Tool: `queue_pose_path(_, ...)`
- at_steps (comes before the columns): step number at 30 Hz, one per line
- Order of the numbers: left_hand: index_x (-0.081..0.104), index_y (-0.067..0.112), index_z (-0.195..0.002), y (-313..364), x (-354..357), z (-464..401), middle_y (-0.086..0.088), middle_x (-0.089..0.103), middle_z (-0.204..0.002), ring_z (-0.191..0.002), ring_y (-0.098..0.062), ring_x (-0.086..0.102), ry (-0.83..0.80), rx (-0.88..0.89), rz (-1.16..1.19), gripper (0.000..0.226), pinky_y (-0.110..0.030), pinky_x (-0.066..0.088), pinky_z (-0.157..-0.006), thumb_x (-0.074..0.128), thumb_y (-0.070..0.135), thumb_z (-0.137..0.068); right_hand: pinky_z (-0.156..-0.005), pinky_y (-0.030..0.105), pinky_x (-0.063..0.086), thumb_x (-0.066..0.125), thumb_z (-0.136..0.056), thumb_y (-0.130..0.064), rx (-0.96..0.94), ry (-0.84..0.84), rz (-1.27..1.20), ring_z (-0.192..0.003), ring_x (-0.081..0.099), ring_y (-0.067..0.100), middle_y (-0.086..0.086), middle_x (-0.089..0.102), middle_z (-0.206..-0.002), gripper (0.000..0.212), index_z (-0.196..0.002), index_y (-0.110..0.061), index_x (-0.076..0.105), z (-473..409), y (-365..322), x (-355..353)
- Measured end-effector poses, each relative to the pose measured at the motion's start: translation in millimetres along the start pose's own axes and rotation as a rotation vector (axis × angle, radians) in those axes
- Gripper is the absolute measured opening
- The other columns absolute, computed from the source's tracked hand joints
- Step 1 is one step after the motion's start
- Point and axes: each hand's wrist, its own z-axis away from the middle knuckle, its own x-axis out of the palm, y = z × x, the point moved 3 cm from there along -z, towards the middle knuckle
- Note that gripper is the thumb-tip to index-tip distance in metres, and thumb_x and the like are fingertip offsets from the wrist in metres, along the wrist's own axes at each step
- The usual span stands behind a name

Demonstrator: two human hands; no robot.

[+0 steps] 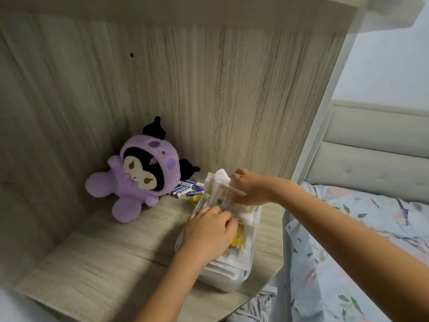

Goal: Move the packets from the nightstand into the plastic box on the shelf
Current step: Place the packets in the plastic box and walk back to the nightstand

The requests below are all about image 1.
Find clear plastic container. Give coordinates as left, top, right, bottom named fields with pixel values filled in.
left=175, top=170, right=263, bottom=293

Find wooden shelf unit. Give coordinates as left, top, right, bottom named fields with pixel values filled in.
left=0, top=0, right=361, bottom=322

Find person's right hand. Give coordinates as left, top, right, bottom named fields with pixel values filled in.
left=229, top=168, right=301, bottom=207

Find person's right forearm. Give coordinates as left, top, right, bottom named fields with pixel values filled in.
left=285, top=184, right=429, bottom=322

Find beige padded headboard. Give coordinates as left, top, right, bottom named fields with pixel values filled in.
left=305, top=99, right=429, bottom=204

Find person's left forearm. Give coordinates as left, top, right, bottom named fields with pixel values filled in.
left=135, top=248, right=208, bottom=322

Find purple plush toy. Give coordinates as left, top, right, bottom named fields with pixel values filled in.
left=85, top=116, right=201, bottom=224

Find floral pillow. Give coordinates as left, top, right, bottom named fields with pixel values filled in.
left=300, top=181, right=429, bottom=258

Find gray crumpled clothes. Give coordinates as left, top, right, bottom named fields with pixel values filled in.
left=227, top=286, right=278, bottom=322

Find bundle of blue white batteries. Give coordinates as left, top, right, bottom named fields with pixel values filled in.
left=171, top=179, right=205, bottom=198

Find floral bed sheet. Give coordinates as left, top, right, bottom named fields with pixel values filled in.
left=285, top=181, right=429, bottom=322

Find person's left hand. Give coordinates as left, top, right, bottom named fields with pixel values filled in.
left=179, top=206, right=239, bottom=265

